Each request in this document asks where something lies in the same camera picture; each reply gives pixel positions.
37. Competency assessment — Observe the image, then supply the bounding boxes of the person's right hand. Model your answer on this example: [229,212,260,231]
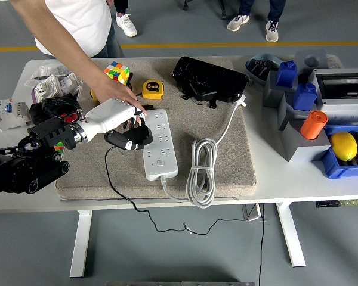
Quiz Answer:
[92,80,149,116]

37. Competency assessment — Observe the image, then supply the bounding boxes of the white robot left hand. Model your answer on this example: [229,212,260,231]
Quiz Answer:
[84,98,153,152]

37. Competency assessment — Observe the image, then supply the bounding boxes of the black plug adapter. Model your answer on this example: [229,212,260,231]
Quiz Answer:
[131,125,153,147]

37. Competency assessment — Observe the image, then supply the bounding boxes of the black adapter cord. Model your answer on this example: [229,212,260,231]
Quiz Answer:
[103,145,248,236]

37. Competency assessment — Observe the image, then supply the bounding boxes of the white power strip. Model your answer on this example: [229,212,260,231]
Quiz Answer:
[139,108,179,181]

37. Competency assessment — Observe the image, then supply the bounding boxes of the white power strip cable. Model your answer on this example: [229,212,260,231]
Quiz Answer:
[160,94,248,209]

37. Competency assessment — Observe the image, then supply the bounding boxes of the large colourful puzzle cube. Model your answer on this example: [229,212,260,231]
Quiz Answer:
[103,61,130,86]

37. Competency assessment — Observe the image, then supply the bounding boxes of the yellow tape measure black label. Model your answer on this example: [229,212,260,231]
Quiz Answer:
[141,79,165,100]

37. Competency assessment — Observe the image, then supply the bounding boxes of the white socket module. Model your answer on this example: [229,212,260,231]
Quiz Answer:
[57,73,81,95]

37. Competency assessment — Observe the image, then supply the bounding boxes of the grey-brown mat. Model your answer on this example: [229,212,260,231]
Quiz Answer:
[55,58,257,201]

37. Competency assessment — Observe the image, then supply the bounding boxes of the white socket panel purple back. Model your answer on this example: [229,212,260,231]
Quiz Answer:
[32,74,62,104]

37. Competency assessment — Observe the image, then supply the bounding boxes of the black cloth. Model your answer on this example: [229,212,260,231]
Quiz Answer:
[29,94,81,128]

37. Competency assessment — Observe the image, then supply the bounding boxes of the black plastic case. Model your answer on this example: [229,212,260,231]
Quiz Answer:
[171,56,251,110]

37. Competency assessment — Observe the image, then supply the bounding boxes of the white circuit breaker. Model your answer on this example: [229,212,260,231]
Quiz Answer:
[0,98,30,132]

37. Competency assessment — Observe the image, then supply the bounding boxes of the white table leg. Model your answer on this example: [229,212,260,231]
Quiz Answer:
[69,210,93,279]
[276,202,307,268]

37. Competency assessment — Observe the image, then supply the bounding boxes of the black chair base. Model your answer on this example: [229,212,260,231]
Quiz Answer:
[182,0,228,21]

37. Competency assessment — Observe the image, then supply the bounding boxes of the blue bowl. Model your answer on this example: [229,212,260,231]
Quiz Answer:
[245,53,284,86]

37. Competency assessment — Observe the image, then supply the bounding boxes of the black binder clips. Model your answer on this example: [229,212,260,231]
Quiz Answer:
[252,58,280,80]

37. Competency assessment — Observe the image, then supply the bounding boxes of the grey square block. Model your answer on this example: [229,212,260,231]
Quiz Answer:
[262,70,299,108]

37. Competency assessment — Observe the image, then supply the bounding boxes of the grey box under table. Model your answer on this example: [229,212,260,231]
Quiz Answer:
[242,203,263,223]

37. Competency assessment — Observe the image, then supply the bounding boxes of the blue plastic block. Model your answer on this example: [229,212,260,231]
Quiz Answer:
[292,82,318,112]
[276,60,298,88]

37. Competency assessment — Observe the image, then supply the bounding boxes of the grey stepped block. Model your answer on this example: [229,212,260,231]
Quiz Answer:
[278,94,332,163]

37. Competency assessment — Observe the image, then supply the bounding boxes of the grey block with round hole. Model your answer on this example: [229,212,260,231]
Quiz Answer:
[295,49,328,75]

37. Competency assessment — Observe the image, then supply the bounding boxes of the orange cylinder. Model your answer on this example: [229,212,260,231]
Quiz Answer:
[300,110,329,140]

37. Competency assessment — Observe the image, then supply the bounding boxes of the beige roll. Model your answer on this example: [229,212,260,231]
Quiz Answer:
[326,53,344,70]

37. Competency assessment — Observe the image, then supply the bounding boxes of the blue plastic bin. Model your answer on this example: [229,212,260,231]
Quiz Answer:
[321,123,358,179]

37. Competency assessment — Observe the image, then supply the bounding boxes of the yellow lemon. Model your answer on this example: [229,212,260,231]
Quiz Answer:
[329,132,358,163]

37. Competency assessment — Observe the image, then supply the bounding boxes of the table control panel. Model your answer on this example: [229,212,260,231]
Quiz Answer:
[316,198,358,209]

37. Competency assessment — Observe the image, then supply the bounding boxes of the black tape measure strap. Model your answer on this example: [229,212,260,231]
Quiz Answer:
[128,73,155,110]

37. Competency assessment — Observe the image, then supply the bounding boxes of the black hanging cable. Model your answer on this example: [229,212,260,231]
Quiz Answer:
[258,204,266,286]

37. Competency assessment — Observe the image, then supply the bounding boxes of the grey electrical enclosure box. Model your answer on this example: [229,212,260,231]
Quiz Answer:
[311,67,358,126]

